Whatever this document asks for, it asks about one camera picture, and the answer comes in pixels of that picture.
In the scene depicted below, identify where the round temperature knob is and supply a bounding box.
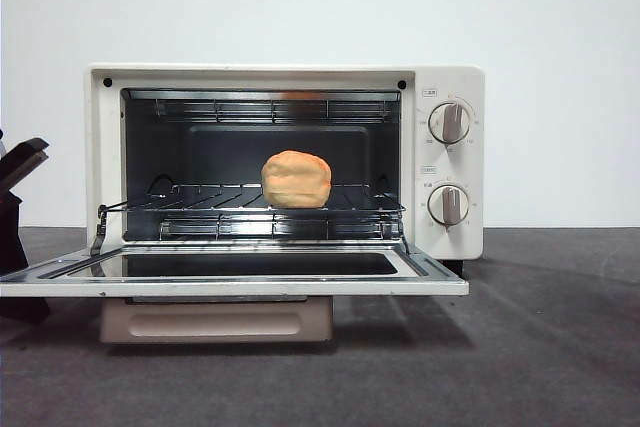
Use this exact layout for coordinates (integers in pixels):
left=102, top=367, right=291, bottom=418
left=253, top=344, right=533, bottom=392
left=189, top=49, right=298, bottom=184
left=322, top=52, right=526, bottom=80
left=429, top=101, right=474, bottom=145

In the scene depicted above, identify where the white Toshiba toaster oven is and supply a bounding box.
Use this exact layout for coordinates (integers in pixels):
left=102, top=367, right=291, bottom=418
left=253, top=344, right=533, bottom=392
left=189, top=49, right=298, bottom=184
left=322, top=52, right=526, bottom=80
left=83, top=64, right=486, bottom=276

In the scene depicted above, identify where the oven door with beige handle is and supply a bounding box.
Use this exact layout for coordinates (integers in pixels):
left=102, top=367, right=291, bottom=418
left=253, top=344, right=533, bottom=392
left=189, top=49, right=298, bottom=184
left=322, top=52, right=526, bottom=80
left=0, top=239, right=470, bottom=346

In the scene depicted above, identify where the round timer knob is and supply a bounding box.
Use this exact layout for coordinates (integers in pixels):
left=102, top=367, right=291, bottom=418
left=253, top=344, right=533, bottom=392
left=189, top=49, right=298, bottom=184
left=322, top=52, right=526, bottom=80
left=428, top=184, right=471, bottom=227

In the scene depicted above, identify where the round golden bread roll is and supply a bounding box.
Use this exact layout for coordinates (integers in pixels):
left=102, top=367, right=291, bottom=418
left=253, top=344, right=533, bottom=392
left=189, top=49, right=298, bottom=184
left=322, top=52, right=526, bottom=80
left=260, top=149, right=333, bottom=209

